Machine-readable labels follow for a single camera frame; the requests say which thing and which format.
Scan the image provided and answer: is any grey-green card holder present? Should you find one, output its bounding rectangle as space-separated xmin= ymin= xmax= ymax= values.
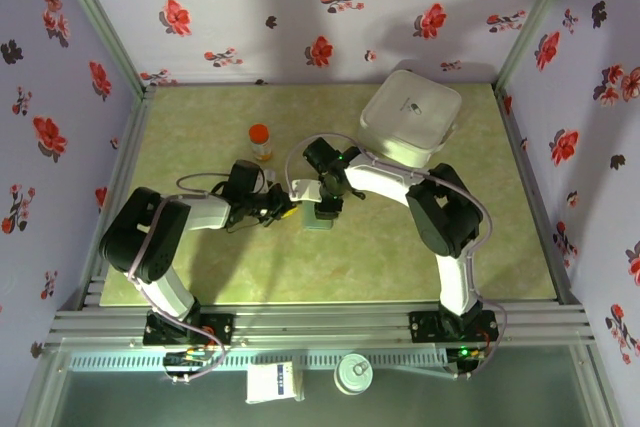
xmin=301 ymin=199 xmax=335 ymax=232

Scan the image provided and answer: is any aluminium corner post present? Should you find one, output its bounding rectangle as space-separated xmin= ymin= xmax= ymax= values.
xmin=47 ymin=0 xmax=151 ymax=98
xmin=492 ymin=0 xmax=586 ymax=93

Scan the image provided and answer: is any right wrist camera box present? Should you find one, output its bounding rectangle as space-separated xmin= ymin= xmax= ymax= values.
xmin=289 ymin=178 xmax=322 ymax=203

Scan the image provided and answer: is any aluminium frame rail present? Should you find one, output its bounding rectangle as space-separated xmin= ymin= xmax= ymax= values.
xmin=43 ymin=299 xmax=599 ymax=348

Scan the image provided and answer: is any aluminium side rail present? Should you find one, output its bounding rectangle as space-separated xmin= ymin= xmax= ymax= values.
xmin=492 ymin=84 xmax=584 ymax=306
xmin=74 ymin=84 xmax=156 ymax=311

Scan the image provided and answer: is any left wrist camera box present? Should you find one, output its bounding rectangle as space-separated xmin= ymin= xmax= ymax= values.
xmin=257 ymin=169 xmax=279 ymax=194

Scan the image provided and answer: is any white printed carton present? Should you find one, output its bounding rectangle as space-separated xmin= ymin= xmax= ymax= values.
xmin=244 ymin=360 xmax=306 ymax=405

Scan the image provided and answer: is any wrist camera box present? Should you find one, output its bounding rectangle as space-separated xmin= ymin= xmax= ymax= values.
xmin=289 ymin=178 xmax=322 ymax=203
xmin=257 ymin=169 xmax=279 ymax=194

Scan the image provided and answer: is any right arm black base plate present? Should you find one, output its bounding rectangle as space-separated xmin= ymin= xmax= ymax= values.
xmin=408 ymin=310 xmax=501 ymax=344

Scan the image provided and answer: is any white pill case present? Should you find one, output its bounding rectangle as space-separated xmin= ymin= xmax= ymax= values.
xmin=357 ymin=69 xmax=463 ymax=169

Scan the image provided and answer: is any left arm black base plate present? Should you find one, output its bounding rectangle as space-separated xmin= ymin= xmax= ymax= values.
xmin=142 ymin=312 xmax=236 ymax=347

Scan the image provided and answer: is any silver tin can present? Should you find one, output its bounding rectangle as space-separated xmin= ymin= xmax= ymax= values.
xmin=333 ymin=352 xmax=375 ymax=397

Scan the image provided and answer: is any orange-capped pill bottle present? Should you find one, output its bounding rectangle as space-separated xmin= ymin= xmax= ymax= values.
xmin=248 ymin=123 xmax=274 ymax=163

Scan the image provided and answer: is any perforated cable duct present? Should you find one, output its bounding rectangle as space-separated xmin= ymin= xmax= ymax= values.
xmin=67 ymin=350 xmax=454 ymax=372

